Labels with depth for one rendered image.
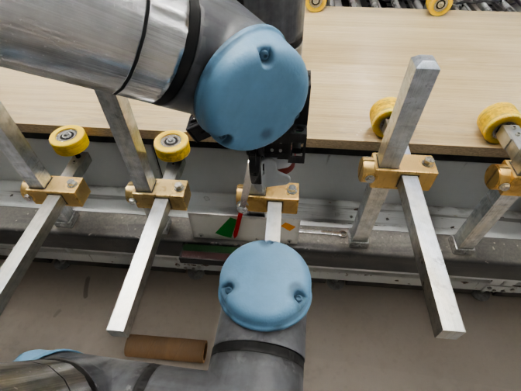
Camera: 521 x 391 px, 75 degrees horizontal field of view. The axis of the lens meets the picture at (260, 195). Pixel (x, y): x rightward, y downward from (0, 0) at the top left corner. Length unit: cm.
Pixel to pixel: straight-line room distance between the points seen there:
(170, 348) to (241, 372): 118
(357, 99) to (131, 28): 83
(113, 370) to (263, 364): 11
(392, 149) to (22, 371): 58
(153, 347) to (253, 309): 121
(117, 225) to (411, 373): 119
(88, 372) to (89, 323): 140
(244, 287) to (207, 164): 75
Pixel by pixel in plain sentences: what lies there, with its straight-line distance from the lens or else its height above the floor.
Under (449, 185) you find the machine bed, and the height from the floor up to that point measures 71.
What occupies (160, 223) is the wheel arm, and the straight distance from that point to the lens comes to 74.
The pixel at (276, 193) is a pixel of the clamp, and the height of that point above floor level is 87.
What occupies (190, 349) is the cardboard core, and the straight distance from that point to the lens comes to 142.
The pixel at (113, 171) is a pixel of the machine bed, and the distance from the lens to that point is 113.
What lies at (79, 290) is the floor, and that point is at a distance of 176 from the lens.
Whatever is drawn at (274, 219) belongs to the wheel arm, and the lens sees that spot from 70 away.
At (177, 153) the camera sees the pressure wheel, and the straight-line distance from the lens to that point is 80.
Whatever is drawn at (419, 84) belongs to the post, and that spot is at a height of 114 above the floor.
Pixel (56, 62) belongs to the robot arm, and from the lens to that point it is 19.
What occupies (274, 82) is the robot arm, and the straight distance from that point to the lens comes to 21.
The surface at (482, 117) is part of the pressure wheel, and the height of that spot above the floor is 95.
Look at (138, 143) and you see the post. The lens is 71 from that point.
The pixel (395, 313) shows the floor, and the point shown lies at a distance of 163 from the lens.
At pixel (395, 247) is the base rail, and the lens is 91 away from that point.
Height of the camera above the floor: 142
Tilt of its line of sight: 49 degrees down
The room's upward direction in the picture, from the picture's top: straight up
